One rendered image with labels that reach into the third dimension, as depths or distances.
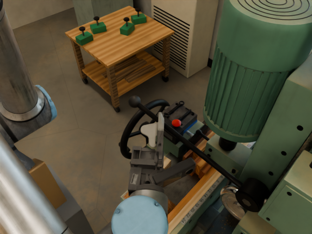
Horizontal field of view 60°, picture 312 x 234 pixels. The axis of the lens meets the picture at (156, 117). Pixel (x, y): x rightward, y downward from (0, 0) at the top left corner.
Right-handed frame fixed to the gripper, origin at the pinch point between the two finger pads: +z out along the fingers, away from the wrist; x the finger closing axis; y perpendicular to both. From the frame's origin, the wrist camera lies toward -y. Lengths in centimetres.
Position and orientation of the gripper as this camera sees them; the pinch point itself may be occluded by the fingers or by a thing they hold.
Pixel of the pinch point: (161, 128)
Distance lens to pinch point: 77.0
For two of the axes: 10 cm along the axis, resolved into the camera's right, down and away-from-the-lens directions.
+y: -10.0, -0.6, 0.1
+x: -0.3, 6.3, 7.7
